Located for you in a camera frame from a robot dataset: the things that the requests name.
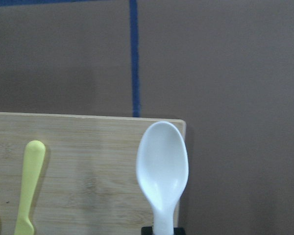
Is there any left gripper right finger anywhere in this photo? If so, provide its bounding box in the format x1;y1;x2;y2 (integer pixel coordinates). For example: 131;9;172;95
173;227;185;235

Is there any yellow plastic knife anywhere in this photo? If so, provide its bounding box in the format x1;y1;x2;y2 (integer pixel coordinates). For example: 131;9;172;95
14;141;46;235

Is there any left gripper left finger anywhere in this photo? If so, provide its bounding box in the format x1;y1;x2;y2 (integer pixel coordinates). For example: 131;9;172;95
141;226;153;235

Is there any white plastic spoon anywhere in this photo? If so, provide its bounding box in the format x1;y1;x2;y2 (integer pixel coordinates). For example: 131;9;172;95
136;121;189;235

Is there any bamboo cutting board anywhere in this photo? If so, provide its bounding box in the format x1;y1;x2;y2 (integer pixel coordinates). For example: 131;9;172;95
0;112;187;235

